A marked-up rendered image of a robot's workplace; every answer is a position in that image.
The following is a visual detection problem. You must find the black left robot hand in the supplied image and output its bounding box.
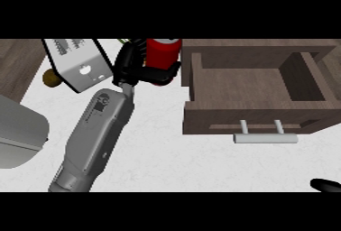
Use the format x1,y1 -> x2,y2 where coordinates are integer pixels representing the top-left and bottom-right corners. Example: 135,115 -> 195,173
111,39 -> 183,88

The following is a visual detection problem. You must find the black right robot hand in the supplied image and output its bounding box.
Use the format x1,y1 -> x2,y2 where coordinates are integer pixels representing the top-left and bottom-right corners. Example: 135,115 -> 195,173
309,178 -> 341,193

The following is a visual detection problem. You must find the red can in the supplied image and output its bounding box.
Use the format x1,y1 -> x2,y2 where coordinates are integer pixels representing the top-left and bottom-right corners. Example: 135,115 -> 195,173
144,38 -> 183,87

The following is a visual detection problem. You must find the open brown wooden drawer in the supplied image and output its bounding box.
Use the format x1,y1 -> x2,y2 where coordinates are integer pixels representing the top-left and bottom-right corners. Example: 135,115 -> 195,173
182,39 -> 341,135

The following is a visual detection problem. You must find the white box with black edge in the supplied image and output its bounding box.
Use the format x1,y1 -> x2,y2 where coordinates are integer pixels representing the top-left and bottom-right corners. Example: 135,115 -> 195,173
42,39 -> 117,94

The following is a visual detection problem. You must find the brown round object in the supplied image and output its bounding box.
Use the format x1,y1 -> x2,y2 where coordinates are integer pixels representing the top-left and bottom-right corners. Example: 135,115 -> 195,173
42,69 -> 64,88

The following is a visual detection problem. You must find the brown wooden cabinet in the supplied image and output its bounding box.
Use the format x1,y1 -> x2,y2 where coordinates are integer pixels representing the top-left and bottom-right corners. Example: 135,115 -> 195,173
0,39 -> 48,104

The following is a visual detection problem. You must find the grey rounded appliance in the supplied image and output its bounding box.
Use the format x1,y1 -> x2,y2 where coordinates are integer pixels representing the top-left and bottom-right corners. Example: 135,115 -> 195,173
0,95 -> 51,170

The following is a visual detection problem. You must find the silver drawer handle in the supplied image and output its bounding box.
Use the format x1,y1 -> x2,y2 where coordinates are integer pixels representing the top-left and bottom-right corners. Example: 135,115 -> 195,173
234,119 -> 299,144

